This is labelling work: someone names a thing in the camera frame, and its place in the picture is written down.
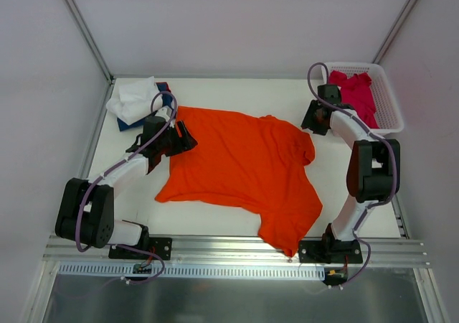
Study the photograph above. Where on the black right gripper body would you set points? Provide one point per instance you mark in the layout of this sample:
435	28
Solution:
312	118

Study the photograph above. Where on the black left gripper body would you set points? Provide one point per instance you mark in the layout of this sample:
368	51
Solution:
180	138

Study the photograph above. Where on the orange t-shirt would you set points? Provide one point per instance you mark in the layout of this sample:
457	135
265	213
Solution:
255	163

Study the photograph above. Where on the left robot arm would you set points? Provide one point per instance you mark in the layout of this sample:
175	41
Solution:
87	209

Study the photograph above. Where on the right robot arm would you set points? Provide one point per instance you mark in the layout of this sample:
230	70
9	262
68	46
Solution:
372	177

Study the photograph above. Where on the blue folded t-shirt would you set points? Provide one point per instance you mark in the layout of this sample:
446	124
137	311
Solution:
166	100

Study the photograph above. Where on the magenta t-shirt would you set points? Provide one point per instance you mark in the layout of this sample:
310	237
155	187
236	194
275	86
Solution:
356	91

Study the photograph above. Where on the white folded t-shirt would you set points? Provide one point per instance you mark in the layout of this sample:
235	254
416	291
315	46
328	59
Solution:
131	102

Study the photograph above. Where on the white plastic basket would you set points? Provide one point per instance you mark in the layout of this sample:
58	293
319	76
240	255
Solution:
388	116

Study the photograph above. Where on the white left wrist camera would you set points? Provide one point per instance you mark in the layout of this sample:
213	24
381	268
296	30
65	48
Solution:
165	113

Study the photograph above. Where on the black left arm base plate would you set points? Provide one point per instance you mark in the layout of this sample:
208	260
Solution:
161	246

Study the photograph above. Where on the aluminium mounting rail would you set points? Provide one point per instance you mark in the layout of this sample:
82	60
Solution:
252	251

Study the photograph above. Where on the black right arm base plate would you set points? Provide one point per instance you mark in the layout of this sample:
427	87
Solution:
316	251

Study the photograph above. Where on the white slotted cable duct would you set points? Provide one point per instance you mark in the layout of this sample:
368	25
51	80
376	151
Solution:
308	273

